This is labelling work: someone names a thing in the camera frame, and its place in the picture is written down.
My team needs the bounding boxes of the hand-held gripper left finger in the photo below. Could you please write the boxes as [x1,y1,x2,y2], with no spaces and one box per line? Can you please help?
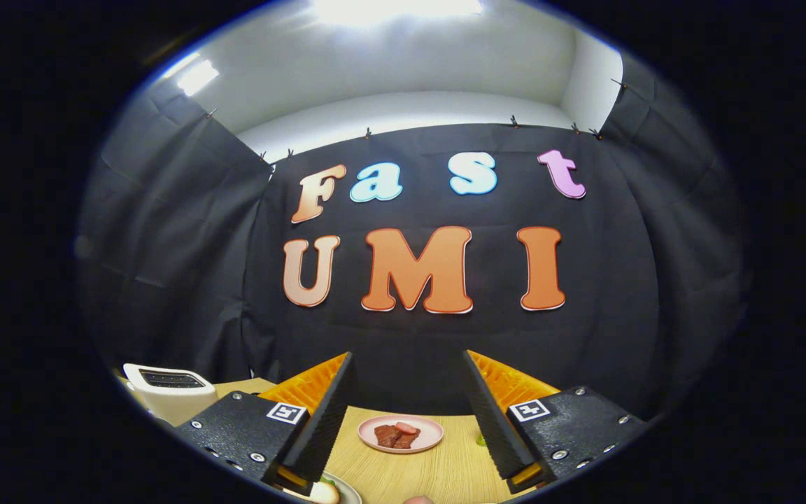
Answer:
[176,351,359,495]

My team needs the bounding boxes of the pink plate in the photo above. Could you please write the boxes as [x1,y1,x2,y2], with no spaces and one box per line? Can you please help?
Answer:
[358,414,444,454]

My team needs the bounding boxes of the white toaster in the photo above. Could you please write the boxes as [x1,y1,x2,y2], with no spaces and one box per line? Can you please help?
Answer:
[123,364,218,426]

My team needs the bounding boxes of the wide ceiling light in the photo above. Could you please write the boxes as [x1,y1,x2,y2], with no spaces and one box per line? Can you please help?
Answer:
[313,0,484,25]

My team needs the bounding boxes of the brown meat pieces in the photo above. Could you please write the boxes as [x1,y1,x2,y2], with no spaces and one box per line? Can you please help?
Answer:
[374,424,419,449]

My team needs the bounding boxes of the small ceiling light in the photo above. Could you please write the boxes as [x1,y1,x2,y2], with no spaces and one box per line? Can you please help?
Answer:
[165,52,220,97]

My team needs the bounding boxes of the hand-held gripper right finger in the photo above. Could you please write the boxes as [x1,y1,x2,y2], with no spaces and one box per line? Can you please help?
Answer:
[462,349,653,495]

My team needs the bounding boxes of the large round white plate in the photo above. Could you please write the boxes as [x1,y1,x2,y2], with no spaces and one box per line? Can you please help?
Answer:
[284,470,363,504]

